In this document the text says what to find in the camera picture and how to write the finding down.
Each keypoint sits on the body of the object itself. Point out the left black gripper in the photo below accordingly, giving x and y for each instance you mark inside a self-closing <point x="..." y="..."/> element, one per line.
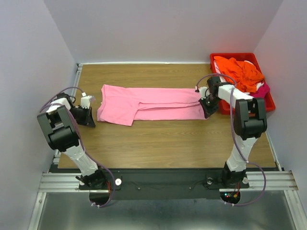
<point x="88" y="120"/>

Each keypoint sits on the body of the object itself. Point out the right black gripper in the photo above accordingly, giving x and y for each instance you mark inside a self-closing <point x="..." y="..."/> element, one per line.
<point x="208" y="111"/>

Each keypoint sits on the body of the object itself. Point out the light pink t shirt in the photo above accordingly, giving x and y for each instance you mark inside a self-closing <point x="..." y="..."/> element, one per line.
<point x="123" y="106"/>

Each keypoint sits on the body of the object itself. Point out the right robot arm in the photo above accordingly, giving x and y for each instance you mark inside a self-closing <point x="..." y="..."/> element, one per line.
<point x="248" y="122"/>

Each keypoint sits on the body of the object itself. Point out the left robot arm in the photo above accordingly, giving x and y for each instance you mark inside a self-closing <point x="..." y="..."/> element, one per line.
<point x="59" y="120"/>

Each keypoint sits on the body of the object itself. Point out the red plastic bin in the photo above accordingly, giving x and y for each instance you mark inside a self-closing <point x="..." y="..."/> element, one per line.
<point x="248" y="57"/>

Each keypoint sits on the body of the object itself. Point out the orange t shirt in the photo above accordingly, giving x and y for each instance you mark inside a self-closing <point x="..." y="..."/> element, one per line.
<point x="245" y="74"/>

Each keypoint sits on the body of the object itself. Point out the magenta t shirt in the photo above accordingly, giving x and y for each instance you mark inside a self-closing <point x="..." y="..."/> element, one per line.
<point x="262" y="91"/>

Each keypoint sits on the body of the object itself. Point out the white round knob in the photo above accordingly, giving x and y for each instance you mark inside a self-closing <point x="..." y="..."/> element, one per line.
<point x="118" y="182"/>

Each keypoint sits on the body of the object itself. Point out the silver round knob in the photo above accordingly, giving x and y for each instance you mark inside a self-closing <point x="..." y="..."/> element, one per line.
<point x="209" y="181"/>

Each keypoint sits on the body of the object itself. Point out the small circuit board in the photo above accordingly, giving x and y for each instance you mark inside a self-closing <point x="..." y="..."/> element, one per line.
<point x="234" y="195"/>

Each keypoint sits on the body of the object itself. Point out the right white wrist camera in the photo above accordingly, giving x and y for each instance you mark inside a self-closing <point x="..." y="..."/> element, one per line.
<point x="203" y="91"/>

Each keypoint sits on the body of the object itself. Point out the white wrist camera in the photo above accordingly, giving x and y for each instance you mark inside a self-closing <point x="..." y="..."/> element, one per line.
<point x="85" y="102"/>
<point x="203" y="91"/>

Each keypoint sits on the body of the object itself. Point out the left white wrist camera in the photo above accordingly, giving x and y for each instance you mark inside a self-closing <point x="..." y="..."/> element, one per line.
<point x="85" y="102"/>

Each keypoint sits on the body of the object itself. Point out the aluminium frame rail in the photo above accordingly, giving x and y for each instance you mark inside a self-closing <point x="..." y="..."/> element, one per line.
<point x="67" y="183"/>

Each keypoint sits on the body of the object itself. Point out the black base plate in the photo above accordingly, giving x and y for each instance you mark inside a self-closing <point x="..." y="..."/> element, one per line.
<point x="159" y="184"/>

